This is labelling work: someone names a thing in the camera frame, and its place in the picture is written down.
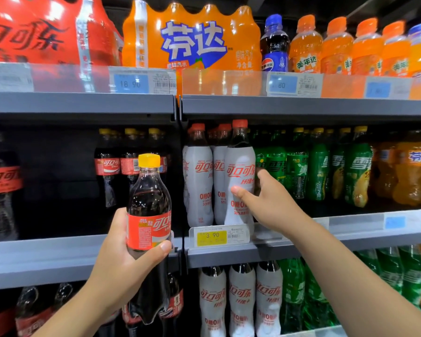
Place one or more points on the person's left hand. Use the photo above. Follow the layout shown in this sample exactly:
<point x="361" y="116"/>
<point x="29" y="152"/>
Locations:
<point x="119" y="277"/>

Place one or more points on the person's right hand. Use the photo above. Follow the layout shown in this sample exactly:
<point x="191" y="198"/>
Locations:
<point x="280" y="207"/>

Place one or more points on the row of dark green bottles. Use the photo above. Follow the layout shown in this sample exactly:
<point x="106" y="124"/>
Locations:
<point x="275" y="161"/>

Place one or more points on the dark cola bottle yellow cap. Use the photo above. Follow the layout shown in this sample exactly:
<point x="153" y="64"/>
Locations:
<point x="149" y="228"/>

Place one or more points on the yellow cap Sprite tea bottles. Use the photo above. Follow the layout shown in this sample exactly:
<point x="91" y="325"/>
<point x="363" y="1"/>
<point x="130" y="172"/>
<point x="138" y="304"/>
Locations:
<point x="359" y="168"/>

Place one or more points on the row of dark cola bottles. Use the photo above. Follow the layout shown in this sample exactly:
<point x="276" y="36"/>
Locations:
<point x="106" y="165"/>
<point x="35" y="312"/>
<point x="0" y="186"/>

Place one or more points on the white cola bottle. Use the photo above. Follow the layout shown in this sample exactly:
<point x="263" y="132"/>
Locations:
<point x="269" y="298"/>
<point x="242" y="302"/>
<point x="212" y="302"/>

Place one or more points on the orange soda bottle dark cap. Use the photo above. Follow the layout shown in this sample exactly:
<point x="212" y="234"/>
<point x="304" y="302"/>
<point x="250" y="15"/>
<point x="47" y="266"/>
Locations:
<point x="410" y="175"/>
<point x="386" y="168"/>

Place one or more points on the row of green soda bottles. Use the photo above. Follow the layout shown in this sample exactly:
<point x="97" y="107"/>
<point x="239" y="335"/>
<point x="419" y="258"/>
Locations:
<point x="389" y="273"/>

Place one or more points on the large cola bottle blue cap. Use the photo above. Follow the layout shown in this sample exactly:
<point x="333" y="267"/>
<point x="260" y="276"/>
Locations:
<point x="274" y="56"/>

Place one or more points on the grey store shelving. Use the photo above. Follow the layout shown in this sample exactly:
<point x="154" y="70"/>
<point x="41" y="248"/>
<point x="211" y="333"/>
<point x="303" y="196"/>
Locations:
<point x="77" y="103"/>

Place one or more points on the orange Fanta multipack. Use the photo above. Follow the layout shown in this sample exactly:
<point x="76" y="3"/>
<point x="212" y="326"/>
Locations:
<point x="196" y="42"/>

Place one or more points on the red cola multipack large script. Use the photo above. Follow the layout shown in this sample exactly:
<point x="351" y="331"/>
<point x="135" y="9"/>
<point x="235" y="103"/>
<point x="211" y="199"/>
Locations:
<point x="35" y="31"/>

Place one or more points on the person's right forearm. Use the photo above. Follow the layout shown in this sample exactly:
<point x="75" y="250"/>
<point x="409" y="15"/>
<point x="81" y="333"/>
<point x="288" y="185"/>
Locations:
<point x="365" y="284"/>

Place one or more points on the row of shelf price tags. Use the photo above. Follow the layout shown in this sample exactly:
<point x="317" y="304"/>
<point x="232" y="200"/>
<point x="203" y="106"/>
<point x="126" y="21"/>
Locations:
<point x="130" y="82"/>
<point x="212" y="237"/>

